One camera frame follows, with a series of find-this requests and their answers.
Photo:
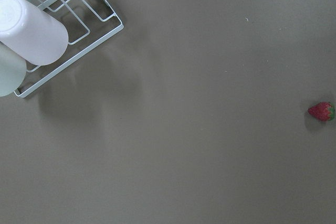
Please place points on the pale green cup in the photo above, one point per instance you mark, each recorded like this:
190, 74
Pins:
13, 70

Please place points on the red strawberry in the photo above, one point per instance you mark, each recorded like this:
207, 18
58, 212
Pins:
323, 111

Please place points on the white wire cup rack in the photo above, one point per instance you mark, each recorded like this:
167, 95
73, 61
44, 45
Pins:
89, 23

